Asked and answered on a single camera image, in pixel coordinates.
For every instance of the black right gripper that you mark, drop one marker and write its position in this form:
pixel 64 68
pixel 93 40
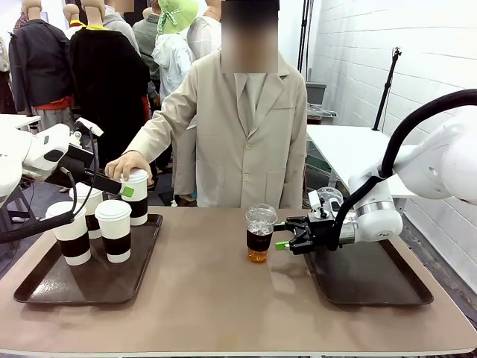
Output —
pixel 316 235

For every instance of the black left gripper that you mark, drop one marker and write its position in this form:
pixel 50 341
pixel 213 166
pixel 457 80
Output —
pixel 74 168

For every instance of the white paper coffee cup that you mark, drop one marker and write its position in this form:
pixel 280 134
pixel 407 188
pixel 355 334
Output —
pixel 113 235
pixel 83 194
pixel 138 209
pixel 72 238

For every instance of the person's right forearm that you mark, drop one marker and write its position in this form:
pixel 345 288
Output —
pixel 160 127

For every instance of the person's left forearm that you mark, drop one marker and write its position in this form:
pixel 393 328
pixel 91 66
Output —
pixel 296 175

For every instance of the dark brown serving tray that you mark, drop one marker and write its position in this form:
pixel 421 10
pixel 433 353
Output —
pixel 365 276
pixel 85 283

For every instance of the person's right hand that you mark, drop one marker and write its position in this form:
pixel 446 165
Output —
pixel 126 166

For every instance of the dark green storage crate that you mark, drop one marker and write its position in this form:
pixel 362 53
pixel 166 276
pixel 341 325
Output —
pixel 316 168

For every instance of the mannequin in black robe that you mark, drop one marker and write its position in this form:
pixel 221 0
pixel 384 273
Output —
pixel 108 93

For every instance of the person in beige coat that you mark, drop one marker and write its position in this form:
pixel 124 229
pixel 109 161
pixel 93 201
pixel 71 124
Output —
pixel 246 149

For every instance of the small white side table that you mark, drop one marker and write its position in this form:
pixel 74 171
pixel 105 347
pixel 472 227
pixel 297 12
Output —
pixel 18 120

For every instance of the large white side table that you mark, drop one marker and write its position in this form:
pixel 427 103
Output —
pixel 354 145

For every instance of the clear plastic packaging pile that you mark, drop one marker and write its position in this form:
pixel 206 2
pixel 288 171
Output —
pixel 320 113

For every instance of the mannequin in white jacket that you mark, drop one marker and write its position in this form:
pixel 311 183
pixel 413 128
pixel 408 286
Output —
pixel 171 63

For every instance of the mannequin in dark grey jacket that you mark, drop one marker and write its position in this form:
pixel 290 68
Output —
pixel 37 63

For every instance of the grey plastic bin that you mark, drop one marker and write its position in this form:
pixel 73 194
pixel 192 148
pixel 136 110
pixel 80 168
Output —
pixel 315 93

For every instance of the mannequin in grey-green jacket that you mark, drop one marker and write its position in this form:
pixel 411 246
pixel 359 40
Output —
pixel 145 41

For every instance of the mannequin with yellow collar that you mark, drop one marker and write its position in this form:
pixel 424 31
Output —
pixel 72 31

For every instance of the background person in grey hoodie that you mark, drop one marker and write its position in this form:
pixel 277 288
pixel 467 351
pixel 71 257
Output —
pixel 119 26

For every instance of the mannequin in white shirt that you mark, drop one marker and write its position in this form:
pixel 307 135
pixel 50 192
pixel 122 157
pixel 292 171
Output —
pixel 205 35

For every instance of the lime green sun hat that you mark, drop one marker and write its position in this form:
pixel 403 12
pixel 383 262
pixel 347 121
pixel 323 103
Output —
pixel 179 15

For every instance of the black light stand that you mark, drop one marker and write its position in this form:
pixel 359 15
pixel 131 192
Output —
pixel 305 37

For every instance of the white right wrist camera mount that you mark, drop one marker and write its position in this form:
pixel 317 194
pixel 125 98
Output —
pixel 322 205

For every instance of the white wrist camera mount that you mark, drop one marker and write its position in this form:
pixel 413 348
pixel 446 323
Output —
pixel 88 127
pixel 322 205

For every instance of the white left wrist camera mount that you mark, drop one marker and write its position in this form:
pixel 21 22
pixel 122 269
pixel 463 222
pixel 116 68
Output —
pixel 88 127

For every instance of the black camera tripod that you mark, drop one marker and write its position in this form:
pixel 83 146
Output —
pixel 387 85

